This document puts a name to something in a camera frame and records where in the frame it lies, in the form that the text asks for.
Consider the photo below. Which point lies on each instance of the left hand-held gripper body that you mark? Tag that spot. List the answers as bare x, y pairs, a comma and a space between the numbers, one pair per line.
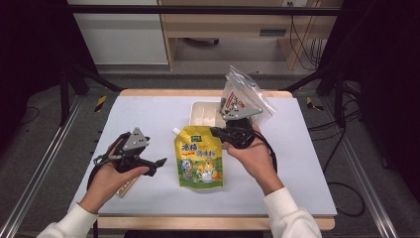
135, 140

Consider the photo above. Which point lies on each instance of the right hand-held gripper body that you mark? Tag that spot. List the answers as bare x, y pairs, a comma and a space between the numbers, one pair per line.
241, 132

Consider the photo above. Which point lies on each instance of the white plastic storage box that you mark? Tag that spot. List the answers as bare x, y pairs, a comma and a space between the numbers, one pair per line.
204, 114

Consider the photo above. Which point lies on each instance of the yellow spout pouch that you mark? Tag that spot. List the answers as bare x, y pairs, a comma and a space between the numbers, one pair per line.
198, 158

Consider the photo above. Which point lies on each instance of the clear bag of dried seaweed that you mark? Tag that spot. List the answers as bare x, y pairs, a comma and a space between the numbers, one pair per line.
244, 92

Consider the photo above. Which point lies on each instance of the person's right hand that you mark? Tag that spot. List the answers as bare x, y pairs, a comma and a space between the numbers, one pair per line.
257, 162

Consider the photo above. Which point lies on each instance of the person's left hand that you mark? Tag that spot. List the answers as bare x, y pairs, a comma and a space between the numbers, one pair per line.
105, 185

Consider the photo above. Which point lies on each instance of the white table cover sheet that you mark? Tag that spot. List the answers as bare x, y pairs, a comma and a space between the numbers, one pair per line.
148, 109

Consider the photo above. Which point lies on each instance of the wooden table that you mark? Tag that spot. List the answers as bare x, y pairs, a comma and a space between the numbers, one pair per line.
198, 223

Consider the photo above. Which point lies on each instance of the black yellow tape mark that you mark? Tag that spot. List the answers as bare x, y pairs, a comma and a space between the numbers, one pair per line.
310, 104

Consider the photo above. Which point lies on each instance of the black metal stand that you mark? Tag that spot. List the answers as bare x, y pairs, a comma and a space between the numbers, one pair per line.
64, 92
338, 99

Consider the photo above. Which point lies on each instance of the white cabinet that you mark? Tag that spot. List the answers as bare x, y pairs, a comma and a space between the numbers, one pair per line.
122, 39

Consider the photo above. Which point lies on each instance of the light wooden desk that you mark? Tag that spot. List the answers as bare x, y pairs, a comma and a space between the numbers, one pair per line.
231, 23

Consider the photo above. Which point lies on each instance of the black horizontal metal bar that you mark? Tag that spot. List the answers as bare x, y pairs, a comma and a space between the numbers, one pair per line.
198, 10

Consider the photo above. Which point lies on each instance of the black curtain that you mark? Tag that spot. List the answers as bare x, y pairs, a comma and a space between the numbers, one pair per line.
386, 82
29, 49

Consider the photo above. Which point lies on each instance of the aluminium floor rail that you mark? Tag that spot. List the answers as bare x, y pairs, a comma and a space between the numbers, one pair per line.
43, 165
363, 178

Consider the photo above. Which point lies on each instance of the white wall socket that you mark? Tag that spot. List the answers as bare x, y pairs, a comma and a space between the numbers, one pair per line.
297, 2

